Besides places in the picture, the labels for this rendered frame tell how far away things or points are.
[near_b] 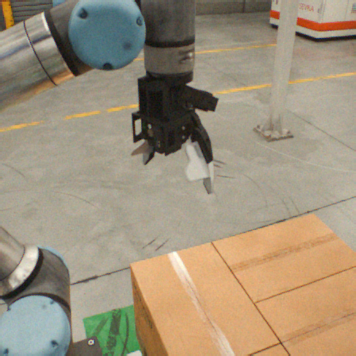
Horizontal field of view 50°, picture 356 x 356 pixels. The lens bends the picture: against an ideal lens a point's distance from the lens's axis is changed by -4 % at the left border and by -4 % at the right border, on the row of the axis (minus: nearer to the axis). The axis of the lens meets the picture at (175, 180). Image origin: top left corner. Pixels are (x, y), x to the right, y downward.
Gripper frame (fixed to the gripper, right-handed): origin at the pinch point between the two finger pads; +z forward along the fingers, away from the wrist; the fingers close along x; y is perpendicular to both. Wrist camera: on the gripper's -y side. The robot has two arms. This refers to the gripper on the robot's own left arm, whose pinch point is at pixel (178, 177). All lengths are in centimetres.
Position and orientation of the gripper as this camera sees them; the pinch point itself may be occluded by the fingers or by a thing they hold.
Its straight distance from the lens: 71.0
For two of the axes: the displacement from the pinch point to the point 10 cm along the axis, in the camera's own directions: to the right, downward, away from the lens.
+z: 0.0, 8.4, 5.4
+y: -6.4, 4.2, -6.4
